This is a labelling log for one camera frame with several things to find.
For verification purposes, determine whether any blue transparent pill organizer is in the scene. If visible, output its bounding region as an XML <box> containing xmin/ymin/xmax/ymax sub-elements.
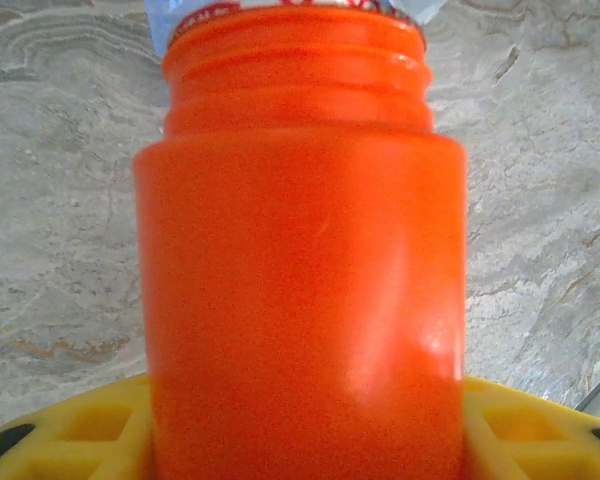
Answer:
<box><xmin>143</xmin><ymin>0</ymin><xmax>449</xmax><ymax>57</ymax></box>

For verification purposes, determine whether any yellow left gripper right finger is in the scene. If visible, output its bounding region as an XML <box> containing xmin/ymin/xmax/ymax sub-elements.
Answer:
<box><xmin>462</xmin><ymin>374</ymin><xmax>600</xmax><ymax>480</ymax></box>

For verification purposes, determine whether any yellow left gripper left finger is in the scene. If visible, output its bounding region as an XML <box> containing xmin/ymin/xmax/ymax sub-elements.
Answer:
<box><xmin>0</xmin><ymin>374</ymin><xmax>154</xmax><ymax>480</ymax></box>

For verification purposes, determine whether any orange plastic pill bottle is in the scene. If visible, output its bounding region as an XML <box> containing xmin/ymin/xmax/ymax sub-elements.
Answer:
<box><xmin>132</xmin><ymin>0</ymin><xmax>469</xmax><ymax>480</ymax></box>

